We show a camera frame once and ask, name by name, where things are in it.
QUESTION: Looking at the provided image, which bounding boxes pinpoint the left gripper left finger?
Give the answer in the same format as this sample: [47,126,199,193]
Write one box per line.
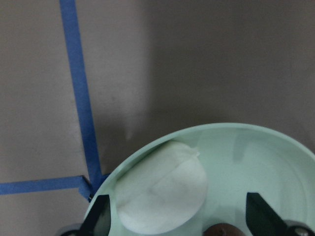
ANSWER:
[78,195,111,236]

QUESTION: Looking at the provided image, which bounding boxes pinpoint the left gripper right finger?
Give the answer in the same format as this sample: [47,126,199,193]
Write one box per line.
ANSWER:
[246,192,315,236]

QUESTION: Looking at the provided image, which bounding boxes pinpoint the white steamed bun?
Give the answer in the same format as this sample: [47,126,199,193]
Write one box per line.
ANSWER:
[115,141,208,235]

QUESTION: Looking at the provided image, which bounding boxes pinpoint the brown steamed bun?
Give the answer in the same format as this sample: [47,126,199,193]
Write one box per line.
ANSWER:
[203,223,245,236]

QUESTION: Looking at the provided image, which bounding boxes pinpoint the light green plate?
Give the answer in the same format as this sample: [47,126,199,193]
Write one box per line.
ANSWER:
[97,123,315,236]

